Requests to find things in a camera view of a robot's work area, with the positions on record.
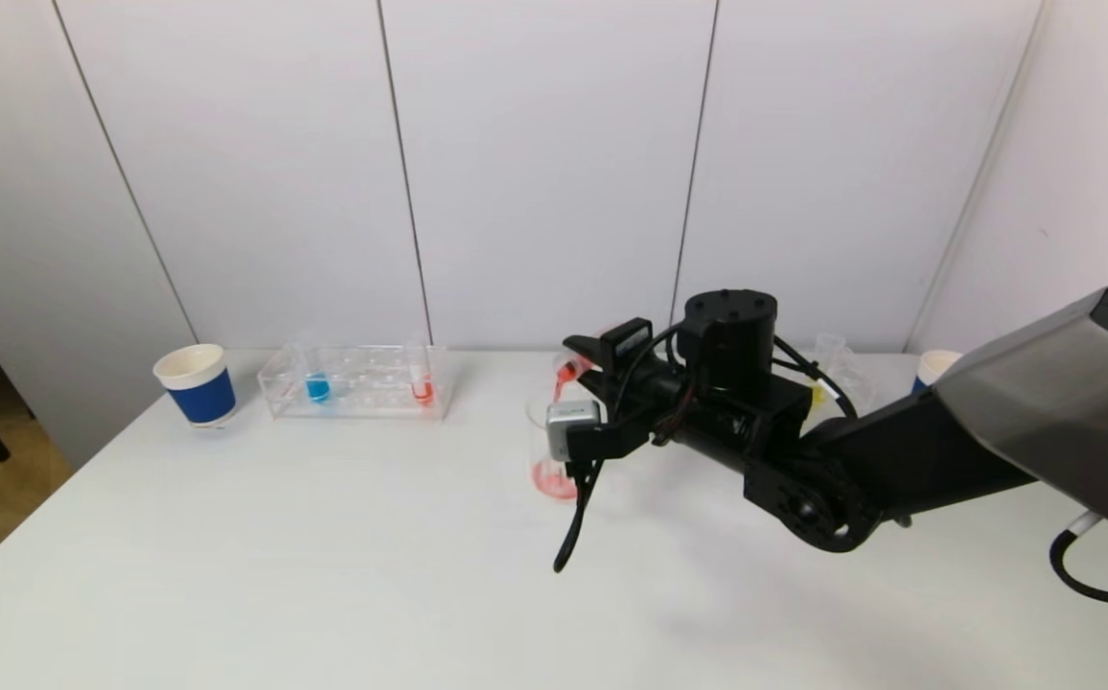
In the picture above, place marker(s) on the clear acrylic test tube rack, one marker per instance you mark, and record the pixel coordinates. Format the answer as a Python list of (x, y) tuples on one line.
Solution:
[(367, 388), (856, 383)]

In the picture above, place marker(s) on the blue and white paper cup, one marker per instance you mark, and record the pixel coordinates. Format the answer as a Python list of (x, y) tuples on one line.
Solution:
[(201, 398), (933, 369)]

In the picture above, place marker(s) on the clear glass beaker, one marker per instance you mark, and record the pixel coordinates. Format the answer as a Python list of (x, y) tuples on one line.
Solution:
[(540, 479)]

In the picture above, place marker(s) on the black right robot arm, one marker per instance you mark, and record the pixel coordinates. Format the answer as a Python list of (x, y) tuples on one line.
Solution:
[(947, 450)]

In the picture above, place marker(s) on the test tube with blue liquid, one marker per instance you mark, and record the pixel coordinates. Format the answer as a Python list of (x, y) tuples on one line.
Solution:
[(317, 388)]

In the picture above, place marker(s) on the test tube with red liquid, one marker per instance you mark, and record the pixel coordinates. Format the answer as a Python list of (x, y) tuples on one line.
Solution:
[(422, 391), (575, 369)]

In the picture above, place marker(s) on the test tube with yellow liquid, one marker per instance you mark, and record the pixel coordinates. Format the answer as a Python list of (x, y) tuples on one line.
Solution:
[(816, 393)]

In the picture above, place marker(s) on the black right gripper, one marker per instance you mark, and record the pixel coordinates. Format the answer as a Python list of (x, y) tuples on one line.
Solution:
[(627, 347)]

